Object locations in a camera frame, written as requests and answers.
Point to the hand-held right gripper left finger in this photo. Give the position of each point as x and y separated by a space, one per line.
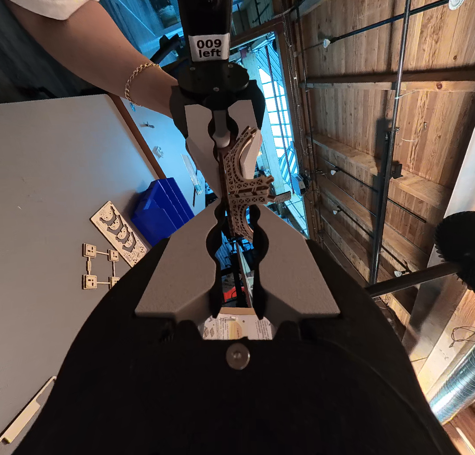
178 277

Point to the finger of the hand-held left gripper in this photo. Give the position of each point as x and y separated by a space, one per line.
248 115
196 136

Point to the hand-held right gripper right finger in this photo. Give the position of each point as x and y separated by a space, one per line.
297 277

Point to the wooden lattice tower base model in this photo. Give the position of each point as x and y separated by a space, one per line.
241 191

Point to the person's left forearm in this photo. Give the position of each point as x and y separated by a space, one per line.
85 43

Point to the grey desk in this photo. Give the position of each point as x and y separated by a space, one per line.
55 165

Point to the person's left hand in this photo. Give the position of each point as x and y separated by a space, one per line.
157 87

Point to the white table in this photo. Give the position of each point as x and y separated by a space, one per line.
163 136

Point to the clear plastic packet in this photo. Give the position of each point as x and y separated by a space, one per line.
193 175

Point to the small clear plastic piece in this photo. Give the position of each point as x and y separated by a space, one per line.
158 151

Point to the wooden sheet with arch cutouts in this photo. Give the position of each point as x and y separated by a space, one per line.
141 249

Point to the blue plastic bin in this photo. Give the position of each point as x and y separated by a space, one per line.
159 214

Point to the instruction booklet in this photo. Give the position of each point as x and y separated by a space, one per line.
256 329

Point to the small ceiling spot lamp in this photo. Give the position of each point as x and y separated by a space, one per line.
326 42

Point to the black fuzzy disc on rod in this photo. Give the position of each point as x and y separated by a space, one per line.
456 247

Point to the black lighting rod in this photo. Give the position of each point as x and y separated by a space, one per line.
389 20

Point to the pale flat strip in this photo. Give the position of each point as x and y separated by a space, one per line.
22 414

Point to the wooden square connector frame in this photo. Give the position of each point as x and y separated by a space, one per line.
89 250

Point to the short silver ventilation duct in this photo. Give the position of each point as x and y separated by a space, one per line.
456 388

